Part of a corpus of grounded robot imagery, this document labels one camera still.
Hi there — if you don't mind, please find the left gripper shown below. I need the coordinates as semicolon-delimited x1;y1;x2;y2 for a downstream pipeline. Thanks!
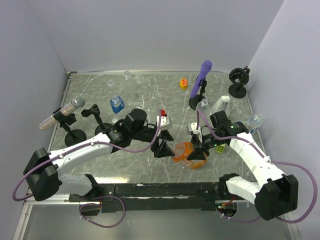
130;126;175;158

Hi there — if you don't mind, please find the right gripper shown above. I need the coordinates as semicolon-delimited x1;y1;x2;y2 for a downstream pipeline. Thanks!
186;131;226;161

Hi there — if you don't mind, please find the orange drink bottle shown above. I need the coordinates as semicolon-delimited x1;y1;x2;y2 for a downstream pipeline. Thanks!
170;142;207;169

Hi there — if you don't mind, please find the blue label water bottle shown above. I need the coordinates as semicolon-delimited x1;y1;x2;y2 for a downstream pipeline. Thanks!
110;95;125;114

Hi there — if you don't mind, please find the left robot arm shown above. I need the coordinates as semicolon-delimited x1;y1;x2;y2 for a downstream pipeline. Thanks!
23;108;174;202

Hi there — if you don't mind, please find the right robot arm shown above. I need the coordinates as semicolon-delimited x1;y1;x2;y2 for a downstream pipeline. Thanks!
187;110;299;221

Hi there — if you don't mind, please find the clear open bottle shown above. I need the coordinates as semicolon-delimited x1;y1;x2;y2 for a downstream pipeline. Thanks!
195;98;211;116

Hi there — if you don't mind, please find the small clear labelled bottle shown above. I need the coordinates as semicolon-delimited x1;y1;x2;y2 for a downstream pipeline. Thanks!
245;113;263;134

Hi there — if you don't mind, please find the clear bottle at back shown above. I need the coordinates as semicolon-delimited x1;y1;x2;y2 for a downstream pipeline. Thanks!
124;70;131;80

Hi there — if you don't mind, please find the green toy block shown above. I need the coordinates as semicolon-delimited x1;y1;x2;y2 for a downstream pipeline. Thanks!
216;144;225;154

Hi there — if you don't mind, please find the purple microphone stand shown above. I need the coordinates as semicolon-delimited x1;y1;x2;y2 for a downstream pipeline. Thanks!
188;79;207;110

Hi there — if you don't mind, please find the yellow orange toy cap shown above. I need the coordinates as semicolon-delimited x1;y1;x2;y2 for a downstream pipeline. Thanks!
179;78;188;90

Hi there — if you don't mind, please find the empty black stand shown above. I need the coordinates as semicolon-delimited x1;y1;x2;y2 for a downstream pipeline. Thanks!
81;104;114;140

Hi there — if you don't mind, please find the purple microphone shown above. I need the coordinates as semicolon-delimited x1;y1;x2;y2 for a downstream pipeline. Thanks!
190;60;213;98

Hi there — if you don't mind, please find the black round clamp stand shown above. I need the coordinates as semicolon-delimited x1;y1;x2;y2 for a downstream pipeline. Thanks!
228;66;251;99

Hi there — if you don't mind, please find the black microphone stand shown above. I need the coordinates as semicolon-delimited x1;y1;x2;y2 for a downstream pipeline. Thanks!
53;108;87;147

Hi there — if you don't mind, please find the silver glitter microphone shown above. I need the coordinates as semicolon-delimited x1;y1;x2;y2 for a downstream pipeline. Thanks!
39;96;86;131

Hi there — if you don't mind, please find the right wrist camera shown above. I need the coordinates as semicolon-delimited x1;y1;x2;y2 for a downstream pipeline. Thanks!
186;122;202;137

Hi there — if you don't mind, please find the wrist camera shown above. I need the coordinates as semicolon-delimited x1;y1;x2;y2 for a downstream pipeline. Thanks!
156;109;172;131
186;122;202;137

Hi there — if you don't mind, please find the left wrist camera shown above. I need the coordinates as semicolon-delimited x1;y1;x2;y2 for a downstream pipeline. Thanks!
156;109;172;131

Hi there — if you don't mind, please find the purple cable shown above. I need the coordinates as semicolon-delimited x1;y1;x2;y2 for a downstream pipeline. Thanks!
12;108;166;202
195;109;317;224
78;196;126;229

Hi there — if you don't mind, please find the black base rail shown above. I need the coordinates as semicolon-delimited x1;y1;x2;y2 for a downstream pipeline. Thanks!
68;182;233;213

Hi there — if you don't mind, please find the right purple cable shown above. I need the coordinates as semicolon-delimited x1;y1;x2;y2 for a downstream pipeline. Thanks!
195;109;317;224

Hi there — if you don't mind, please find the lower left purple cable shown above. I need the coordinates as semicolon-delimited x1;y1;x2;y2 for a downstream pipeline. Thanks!
78;196;126;229

